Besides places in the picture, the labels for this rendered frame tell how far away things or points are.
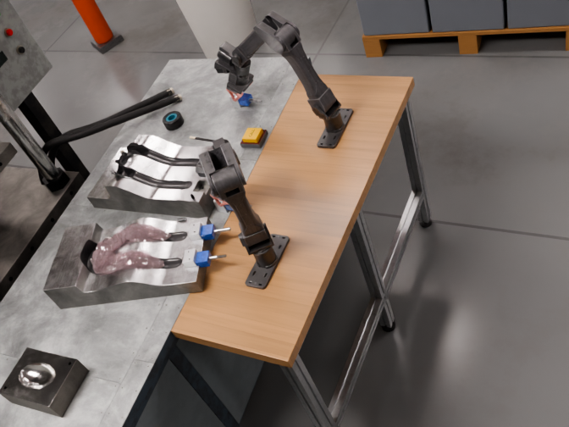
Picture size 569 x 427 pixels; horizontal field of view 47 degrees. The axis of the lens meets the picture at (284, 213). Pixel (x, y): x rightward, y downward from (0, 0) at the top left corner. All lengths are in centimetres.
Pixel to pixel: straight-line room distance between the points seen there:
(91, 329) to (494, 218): 177
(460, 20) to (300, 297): 227
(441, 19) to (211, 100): 158
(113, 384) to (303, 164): 94
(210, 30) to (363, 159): 230
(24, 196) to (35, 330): 73
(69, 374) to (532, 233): 193
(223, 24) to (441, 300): 234
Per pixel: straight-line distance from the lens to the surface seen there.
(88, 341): 212
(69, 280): 215
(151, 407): 209
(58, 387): 199
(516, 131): 338
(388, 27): 390
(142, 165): 236
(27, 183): 287
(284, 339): 183
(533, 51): 386
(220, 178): 170
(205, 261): 200
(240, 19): 432
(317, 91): 224
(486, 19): 377
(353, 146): 226
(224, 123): 256
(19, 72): 277
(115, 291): 210
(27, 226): 267
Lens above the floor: 230
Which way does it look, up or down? 45 degrees down
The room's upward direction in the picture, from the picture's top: 23 degrees counter-clockwise
